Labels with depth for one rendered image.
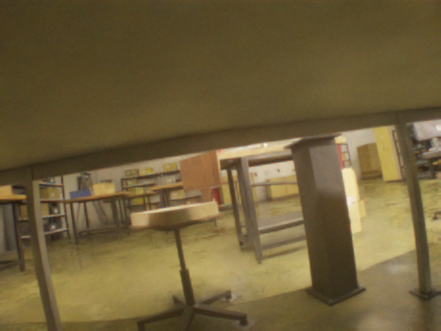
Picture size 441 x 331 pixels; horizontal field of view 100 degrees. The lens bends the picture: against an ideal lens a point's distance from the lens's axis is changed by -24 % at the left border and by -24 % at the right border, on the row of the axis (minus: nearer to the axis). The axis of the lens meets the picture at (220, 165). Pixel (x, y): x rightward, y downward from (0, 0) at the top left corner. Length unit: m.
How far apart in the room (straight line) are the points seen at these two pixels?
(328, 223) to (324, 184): 0.19
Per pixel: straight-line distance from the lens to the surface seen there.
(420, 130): 2.92
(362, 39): 0.49
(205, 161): 1.37
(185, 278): 1.27
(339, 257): 1.31
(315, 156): 1.21
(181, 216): 1.04
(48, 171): 1.05
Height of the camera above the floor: 0.66
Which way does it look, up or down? 7 degrees up
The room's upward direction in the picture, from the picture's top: 10 degrees counter-clockwise
